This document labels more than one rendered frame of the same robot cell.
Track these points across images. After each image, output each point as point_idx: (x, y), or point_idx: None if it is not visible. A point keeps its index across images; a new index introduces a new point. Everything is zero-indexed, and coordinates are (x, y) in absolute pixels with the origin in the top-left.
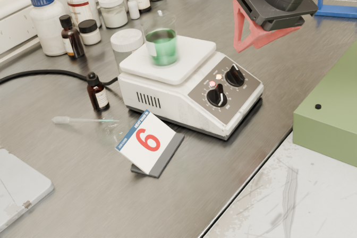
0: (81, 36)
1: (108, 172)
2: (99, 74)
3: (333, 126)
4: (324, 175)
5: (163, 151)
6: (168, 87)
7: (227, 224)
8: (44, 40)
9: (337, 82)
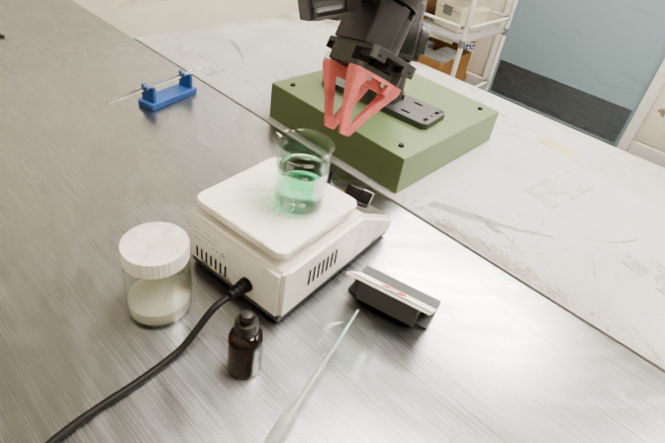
0: None
1: (427, 357)
2: (119, 366)
3: (427, 148)
4: (440, 190)
5: (396, 289)
6: (343, 222)
7: (503, 259)
8: None
9: (364, 126)
